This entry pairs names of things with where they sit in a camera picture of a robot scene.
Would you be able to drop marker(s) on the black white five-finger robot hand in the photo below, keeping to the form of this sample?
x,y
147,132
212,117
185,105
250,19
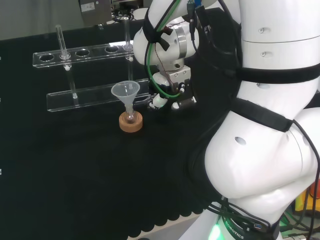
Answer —
x,y
180,80

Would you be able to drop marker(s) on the translucent plastic funnel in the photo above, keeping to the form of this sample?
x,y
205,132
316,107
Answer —
x,y
125,91

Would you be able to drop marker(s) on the clear acrylic funnel stand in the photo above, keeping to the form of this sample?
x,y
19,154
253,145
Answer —
x,y
100,96

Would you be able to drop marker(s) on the small round-bottom glass flask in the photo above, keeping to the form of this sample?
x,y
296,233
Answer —
x,y
130,118

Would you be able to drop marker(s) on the grey metal cabinet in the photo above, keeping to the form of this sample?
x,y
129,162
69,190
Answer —
x,y
95,12

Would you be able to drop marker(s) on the black bench cloth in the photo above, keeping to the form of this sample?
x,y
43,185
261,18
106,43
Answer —
x,y
75,162

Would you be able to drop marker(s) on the yellow emergency stop button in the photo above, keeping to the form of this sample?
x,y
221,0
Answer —
x,y
301,202

